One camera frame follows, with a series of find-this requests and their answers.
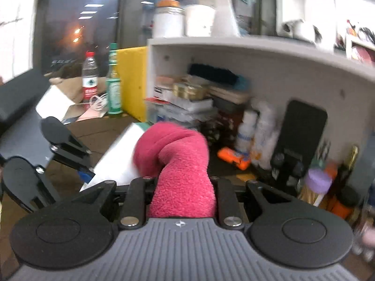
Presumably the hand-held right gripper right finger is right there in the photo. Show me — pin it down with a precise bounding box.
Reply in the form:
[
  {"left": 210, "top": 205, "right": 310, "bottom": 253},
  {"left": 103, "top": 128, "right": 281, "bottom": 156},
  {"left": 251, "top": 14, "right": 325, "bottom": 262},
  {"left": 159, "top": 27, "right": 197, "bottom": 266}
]
[{"left": 209, "top": 175, "right": 294, "bottom": 229}]

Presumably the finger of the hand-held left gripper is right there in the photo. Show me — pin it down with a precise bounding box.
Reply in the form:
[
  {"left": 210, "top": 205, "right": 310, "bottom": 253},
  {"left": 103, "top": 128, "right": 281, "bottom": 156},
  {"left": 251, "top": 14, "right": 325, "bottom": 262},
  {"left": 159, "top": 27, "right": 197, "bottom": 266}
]
[
  {"left": 17, "top": 165, "right": 63, "bottom": 214},
  {"left": 51, "top": 135, "right": 96, "bottom": 184}
]

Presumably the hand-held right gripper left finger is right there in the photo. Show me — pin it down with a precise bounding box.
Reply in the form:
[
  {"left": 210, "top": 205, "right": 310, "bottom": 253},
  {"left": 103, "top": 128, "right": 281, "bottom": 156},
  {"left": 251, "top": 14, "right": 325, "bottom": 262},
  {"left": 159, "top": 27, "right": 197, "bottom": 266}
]
[{"left": 70, "top": 175, "right": 160, "bottom": 230}]

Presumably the white ceramic bowl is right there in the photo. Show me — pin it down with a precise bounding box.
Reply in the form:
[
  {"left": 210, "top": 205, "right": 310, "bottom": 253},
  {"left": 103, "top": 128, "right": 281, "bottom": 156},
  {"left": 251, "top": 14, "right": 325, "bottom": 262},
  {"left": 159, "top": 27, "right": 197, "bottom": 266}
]
[{"left": 80, "top": 122, "right": 153, "bottom": 193}]

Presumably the pink terry cloth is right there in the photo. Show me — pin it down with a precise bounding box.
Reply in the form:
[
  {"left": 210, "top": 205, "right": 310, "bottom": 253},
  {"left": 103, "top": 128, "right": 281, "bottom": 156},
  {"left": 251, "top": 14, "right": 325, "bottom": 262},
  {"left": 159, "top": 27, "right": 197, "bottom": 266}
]
[{"left": 133, "top": 122, "right": 218, "bottom": 219}]

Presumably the black flat device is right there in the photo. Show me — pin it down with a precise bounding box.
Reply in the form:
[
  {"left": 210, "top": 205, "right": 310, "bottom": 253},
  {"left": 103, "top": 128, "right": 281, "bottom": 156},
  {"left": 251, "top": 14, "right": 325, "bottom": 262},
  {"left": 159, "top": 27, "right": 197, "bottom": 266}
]
[{"left": 0, "top": 70, "right": 51, "bottom": 136}]

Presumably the white paper sheet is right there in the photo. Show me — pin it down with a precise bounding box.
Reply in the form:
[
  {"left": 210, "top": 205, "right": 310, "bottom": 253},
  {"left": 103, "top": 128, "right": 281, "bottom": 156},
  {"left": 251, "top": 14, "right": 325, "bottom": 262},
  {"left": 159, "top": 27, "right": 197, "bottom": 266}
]
[{"left": 35, "top": 86, "right": 76, "bottom": 121}]

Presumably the white medicine bottle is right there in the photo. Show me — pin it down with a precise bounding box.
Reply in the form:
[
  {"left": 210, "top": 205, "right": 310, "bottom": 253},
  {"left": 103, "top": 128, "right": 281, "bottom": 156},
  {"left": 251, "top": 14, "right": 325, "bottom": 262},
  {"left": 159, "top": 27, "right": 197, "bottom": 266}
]
[{"left": 236, "top": 109, "right": 259, "bottom": 156}]

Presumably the black phone stand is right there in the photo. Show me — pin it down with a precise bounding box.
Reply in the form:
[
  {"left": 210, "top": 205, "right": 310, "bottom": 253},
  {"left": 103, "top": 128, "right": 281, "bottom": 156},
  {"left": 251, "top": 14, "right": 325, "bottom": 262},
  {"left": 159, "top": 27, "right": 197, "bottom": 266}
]
[{"left": 271, "top": 148, "right": 306, "bottom": 197}]

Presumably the cardboard box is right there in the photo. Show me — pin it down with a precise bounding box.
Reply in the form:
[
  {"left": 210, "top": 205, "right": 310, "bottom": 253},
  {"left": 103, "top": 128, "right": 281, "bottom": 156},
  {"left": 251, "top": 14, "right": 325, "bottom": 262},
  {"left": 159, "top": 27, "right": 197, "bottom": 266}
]
[{"left": 48, "top": 76, "right": 108, "bottom": 106}]

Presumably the green glass bottle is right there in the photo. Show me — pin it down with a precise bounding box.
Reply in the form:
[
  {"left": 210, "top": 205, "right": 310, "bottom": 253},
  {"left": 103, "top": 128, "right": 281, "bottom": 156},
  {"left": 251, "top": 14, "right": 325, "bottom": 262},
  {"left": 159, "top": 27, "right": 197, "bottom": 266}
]
[{"left": 105, "top": 43, "right": 123, "bottom": 115}]

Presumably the purple lid toothpick jar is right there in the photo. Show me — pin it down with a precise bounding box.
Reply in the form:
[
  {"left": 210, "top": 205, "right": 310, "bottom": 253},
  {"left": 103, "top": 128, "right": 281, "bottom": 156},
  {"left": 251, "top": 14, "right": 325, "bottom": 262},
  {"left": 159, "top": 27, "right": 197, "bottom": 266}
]
[{"left": 297, "top": 166, "right": 334, "bottom": 207}]

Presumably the red label water bottle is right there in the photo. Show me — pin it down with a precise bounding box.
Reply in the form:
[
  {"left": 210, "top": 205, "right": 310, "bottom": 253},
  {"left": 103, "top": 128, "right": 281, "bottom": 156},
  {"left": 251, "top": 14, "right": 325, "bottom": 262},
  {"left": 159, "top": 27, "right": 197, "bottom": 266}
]
[{"left": 81, "top": 52, "right": 99, "bottom": 104}]

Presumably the beige wooden brush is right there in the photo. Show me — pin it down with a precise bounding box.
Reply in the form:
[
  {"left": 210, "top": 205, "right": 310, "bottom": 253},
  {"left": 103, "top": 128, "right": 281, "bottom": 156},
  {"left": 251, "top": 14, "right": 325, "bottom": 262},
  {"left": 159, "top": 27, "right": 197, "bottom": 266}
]
[{"left": 207, "top": 85, "right": 250, "bottom": 105}]

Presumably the black smartphone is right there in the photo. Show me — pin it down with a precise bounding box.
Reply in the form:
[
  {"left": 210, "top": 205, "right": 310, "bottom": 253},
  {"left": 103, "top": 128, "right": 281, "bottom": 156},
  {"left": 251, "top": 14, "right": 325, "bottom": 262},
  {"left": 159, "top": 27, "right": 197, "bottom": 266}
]
[{"left": 275, "top": 100, "right": 328, "bottom": 182}]

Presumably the black and white box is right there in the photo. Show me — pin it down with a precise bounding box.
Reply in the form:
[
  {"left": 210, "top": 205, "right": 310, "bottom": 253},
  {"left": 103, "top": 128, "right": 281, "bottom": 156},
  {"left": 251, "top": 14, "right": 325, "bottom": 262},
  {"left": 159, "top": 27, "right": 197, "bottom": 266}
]
[{"left": 152, "top": 86, "right": 177, "bottom": 102}]

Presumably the small orange box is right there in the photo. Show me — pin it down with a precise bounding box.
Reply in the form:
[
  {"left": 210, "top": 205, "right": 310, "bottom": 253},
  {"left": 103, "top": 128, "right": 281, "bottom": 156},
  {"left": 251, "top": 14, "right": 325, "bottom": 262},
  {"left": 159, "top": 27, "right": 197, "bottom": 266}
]
[{"left": 325, "top": 163, "right": 338, "bottom": 180}]

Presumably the gold round tin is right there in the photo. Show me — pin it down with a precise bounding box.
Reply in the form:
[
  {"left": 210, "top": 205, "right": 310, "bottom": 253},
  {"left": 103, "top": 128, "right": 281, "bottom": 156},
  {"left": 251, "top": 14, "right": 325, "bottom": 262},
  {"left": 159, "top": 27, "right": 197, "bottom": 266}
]
[{"left": 172, "top": 82, "right": 209, "bottom": 100}]

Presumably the teal sponge block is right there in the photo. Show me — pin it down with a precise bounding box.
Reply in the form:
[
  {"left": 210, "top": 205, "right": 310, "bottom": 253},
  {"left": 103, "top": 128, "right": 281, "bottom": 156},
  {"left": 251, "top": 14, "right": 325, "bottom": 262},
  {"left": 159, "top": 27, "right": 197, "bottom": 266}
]
[{"left": 234, "top": 76, "right": 250, "bottom": 93}]

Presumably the copper round tin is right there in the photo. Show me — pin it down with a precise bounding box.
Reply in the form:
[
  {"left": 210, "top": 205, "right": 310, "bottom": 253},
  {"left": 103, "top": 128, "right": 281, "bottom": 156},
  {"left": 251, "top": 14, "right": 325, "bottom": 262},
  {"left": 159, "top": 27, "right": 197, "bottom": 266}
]
[{"left": 155, "top": 76, "right": 177, "bottom": 87}]

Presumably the orange jar black lid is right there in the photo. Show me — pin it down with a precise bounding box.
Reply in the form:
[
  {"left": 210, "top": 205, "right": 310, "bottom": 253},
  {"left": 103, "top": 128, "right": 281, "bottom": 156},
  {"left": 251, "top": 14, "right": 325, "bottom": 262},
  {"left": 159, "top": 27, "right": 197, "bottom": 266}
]
[{"left": 327, "top": 185, "right": 360, "bottom": 221}]

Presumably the black bristle brush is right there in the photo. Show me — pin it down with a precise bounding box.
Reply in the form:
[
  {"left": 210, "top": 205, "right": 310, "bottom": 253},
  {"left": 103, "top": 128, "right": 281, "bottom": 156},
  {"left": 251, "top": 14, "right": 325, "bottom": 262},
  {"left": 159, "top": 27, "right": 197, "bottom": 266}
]
[{"left": 187, "top": 63, "right": 240, "bottom": 86}]

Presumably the dark perfume bottle gold cap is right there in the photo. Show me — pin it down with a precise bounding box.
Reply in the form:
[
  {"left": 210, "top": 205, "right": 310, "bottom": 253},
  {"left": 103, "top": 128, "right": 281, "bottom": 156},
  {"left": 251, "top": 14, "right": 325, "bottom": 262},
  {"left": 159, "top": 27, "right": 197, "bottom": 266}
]
[{"left": 345, "top": 145, "right": 360, "bottom": 168}]

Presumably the white shelf unit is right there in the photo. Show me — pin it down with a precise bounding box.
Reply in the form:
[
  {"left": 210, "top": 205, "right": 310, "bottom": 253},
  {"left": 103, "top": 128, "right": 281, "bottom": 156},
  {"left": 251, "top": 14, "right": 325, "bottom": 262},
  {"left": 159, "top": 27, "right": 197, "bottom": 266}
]
[{"left": 145, "top": 36, "right": 375, "bottom": 142}]

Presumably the white canister orange lid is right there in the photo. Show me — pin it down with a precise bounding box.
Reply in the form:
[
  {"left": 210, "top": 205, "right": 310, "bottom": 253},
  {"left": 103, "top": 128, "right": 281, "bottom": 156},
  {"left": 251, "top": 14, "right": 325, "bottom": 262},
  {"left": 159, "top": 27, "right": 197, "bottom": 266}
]
[{"left": 153, "top": 0, "right": 186, "bottom": 38}]

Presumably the white cup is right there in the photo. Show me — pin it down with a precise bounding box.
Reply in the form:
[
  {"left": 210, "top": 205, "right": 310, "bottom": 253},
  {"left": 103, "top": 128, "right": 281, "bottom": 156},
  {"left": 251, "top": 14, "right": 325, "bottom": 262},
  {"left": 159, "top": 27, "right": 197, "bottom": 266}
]
[{"left": 184, "top": 4, "right": 216, "bottom": 37}]

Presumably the white round device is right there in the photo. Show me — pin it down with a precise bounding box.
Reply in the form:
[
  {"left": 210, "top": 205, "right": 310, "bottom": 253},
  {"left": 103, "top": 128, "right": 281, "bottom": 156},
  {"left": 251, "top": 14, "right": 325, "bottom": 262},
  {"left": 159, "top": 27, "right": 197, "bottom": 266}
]
[{"left": 281, "top": 19, "right": 317, "bottom": 41}]

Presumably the white paper bag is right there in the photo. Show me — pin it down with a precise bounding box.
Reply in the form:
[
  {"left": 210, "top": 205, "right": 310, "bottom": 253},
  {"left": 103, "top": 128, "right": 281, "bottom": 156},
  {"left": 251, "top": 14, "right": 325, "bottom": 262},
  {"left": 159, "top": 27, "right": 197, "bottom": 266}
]
[{"left": 199, "top": 0, "right": 241, "bottom": 37}]

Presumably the white cable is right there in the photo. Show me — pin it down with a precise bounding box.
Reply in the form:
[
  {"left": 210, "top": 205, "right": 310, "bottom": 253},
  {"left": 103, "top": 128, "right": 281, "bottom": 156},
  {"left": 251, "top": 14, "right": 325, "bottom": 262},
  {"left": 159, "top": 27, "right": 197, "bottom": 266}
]
[{"left": 89, "top": 93, "right": 109, "bottom": 112}]

